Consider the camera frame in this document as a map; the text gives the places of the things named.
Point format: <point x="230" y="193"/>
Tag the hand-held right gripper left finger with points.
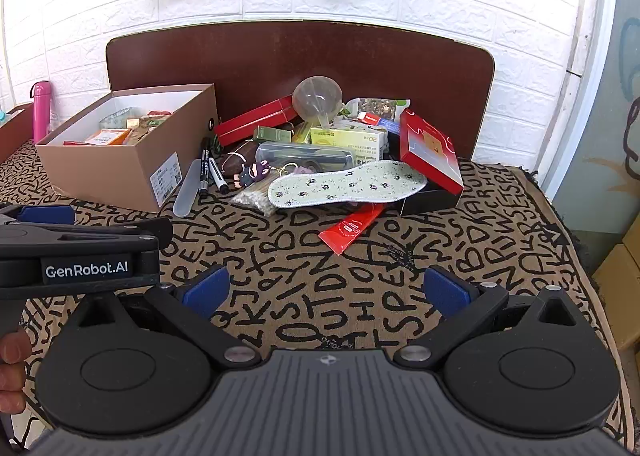
<point x="206" y="287"/>

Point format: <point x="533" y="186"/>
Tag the small green box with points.
<point x="272" y="134"/>

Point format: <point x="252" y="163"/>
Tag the person's left hand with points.
<point x="14" y="351"/>

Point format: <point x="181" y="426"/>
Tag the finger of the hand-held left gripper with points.
<point x="46" y="214"/>
<point x="90" y="246"/>

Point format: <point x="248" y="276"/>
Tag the dark brown open box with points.
<point x="15" y="131"/>

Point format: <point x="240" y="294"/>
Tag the long red box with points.
<point x="250" y="123"/>

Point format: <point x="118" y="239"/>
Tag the brown wooden headboard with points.
<point x="250" y="61"/>

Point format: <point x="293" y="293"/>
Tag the orange box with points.
<point x="107" y="137"/>

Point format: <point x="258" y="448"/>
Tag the clear plastic funnel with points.
<point x="315" y="96"/>

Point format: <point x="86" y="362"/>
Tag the bag of cotton swabs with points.
<point x="252" y="198"/>

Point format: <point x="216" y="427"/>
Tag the yellow-green medicine box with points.
<point x="345" y="138"/>

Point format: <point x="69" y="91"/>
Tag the patterned shoe insole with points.
<point x="345" y="183"/>

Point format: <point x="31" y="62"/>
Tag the brown cardboard shoe box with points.
<point x="125" y="171"/>

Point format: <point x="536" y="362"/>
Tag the pink water bottle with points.
<point x="41" y="111"/>

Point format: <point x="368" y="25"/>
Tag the black box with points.
<point x="430" y="201"/>

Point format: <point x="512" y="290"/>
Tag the plain cardboard carton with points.
<point x="620" y="281"/>

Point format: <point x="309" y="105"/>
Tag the red flat gift box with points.
<point x="430" y="151"/>

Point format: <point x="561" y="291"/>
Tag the clear plastic case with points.
<point x="300" y="153"/>

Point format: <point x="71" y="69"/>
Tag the white door frame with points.
<point x="595" y="36"/>

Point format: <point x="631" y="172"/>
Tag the brown oval object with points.
<point x="235" y="161"/>

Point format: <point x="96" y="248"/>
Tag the letter printed blanket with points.
<point x="300" y="266"/>

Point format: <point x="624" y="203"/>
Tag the red tube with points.
<point x="352" y="228"/>

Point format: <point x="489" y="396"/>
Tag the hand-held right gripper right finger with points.
<point x="446" y="286"/>

